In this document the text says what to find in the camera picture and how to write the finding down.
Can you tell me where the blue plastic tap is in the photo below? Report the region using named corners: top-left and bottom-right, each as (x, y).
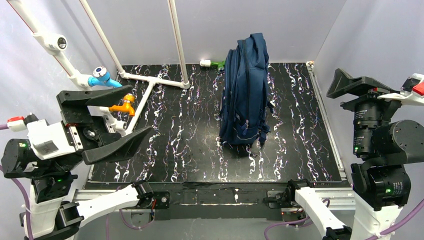
top-left (88, 66), bottom-right (123, 88)

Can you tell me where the aluminium rail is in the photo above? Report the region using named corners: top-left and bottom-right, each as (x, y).
top-left (62, 187), bottom-right (362, 240)

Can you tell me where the white pvc pipe frame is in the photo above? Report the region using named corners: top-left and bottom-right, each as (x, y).
top-left (0, 0), bottom-right (178, 122)

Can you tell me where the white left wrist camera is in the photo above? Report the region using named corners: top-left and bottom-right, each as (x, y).
top-left (6, 113), bottom-right (76, 160)

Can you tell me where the navy blue backpack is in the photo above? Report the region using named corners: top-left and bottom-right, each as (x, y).
top-left (219, 32), bottom-right (274, 145)

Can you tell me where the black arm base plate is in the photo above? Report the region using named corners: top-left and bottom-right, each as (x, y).
top-left (149, 182), bottom-right (302, 221)

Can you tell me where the purple cable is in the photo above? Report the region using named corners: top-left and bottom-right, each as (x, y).
top-left (0, 123), bottom-right (34, 240)
top-left (263, 198), bottom-right (424, 240)

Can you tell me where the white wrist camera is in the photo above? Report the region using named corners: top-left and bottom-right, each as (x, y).
top-left (6, 113), bottom-right (76, 160)
top-left (377, 73), bottom-right (424, 106)

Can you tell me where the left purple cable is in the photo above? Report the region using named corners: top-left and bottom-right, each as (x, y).
top-left (0, 123), bottom-right (34, 240)

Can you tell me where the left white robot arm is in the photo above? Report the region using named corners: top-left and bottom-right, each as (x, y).
top-left (1, 85), bottom-right (154, 240)

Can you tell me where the orange plastic tap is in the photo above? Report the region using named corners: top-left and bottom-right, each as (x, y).
top-left (108, 93), bottom-right (136, 117)

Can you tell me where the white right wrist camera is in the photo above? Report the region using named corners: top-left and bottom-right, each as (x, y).
top-left (377, 73), bottom-right (424, 106)

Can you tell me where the green white pipe fitting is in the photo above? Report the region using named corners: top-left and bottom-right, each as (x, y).
top-left (199, 59), bottom-right (226, 73)

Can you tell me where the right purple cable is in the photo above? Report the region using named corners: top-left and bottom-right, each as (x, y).
top-left (263, 198), bottom-right (424, 240)

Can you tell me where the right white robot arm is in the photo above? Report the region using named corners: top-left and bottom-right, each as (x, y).
top-left (263, 68), bottom-right (424, 240)

